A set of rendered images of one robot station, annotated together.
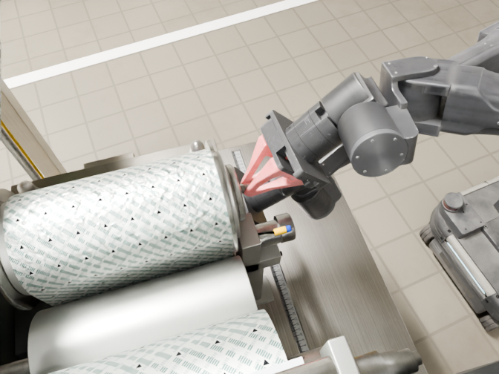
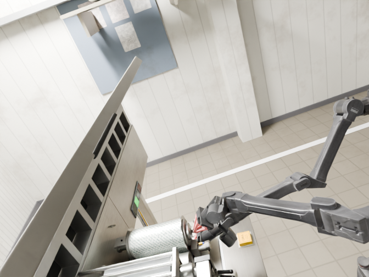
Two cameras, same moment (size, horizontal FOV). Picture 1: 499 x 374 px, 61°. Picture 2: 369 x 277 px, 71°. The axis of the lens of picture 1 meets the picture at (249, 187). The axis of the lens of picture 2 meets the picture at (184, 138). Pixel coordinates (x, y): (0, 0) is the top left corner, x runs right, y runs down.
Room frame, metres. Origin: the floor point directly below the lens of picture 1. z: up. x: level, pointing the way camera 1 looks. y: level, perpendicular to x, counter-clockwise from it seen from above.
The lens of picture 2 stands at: (-0.41, -0.45, 2.15)
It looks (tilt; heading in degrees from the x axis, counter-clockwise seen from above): 29 degrees down; 26
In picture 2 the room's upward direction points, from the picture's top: 21 degrees counter-clockwise
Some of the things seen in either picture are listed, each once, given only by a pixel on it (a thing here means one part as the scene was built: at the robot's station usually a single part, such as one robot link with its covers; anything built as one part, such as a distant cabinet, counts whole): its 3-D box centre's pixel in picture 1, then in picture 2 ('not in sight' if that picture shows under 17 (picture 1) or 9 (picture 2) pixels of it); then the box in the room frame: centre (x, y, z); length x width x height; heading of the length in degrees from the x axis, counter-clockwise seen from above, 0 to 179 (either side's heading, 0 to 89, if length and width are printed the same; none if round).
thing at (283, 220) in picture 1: (284, 227); (207, 245); (0.25, -0.05, 1.18); 0.04 x 0.02 x 0.04; 17
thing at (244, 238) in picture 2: not in sight; (244, 238); (0.49, -0.14, 0.91); 0.07 x 0.07 x 0.02; 17
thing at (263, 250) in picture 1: (258, 266); (207, 263); (0.24, -0.01, 1.05); 0.06 x 0.05 x 0.31; 107
